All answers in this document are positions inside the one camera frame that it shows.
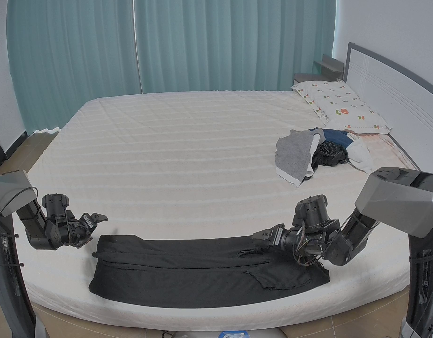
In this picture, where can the blue-green curtain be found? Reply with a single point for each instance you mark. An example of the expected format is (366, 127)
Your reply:
(237, 30)
(72, 48)

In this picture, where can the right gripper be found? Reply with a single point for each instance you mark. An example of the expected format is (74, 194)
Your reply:
(285, 238)

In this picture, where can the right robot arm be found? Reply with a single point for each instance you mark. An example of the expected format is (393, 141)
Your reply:
(396, 199)

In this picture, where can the white printed pillow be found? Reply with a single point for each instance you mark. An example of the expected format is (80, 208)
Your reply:
(339, 107)

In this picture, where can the grey garment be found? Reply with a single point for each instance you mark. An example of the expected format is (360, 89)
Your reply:
(292, 157)

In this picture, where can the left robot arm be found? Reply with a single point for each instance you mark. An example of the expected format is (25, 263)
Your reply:
(15, 192)

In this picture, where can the white garment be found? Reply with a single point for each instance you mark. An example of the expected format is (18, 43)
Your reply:
(361, 157)

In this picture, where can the dark blue garment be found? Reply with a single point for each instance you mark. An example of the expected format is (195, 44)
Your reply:
(336, 137)

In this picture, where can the grey bedside table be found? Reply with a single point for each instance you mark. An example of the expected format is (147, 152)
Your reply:
(331, 65)

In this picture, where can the bed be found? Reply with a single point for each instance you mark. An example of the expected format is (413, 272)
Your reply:
(167, 146)

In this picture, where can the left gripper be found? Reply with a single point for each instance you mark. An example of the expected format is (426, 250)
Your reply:
(88, 223)

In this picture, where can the black shiny garment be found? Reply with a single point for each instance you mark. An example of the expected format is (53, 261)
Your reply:
(329, 155)

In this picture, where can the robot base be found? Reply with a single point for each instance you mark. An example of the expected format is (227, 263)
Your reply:
(234, 336)

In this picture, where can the black T-shirt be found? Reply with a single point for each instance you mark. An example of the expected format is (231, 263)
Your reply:
(184, 273)

